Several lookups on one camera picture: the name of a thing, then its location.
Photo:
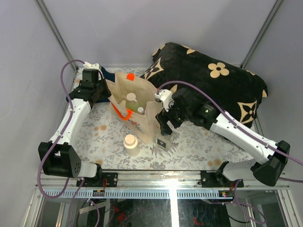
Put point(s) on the beige canvas tote bag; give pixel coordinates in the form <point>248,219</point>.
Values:
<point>144,126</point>

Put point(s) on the green lotion pump bottle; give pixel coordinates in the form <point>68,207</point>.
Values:
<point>131,102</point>

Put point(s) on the dark blue cloth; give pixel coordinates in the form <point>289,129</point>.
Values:
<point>108,75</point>

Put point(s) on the square glass perfume bottle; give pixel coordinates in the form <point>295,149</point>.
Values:
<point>163,140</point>

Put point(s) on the black floral plush blanket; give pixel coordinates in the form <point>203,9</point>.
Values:
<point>234,90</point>

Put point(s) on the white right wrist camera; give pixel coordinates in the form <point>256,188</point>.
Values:
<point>164,96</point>

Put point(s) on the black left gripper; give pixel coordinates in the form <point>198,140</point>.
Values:
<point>107,93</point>

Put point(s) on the peach cylindrical bottle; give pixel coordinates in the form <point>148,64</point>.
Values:
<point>131,145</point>

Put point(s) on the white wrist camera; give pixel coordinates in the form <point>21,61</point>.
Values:
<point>164,96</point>
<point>94,66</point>

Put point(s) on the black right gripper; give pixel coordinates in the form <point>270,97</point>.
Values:
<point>164,117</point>

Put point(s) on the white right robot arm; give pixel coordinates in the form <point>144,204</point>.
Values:
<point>268,157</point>

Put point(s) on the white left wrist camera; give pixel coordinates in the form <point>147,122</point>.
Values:
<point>94,66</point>

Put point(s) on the small clear white-capped bottle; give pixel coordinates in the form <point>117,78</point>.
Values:
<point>140,110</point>

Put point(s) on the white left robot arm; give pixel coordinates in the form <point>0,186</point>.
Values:
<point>58,156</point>

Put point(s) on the floral patterned table mat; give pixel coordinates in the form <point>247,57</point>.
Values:
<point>100,140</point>

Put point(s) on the aluminium mounting rail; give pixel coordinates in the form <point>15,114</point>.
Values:
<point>157,179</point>

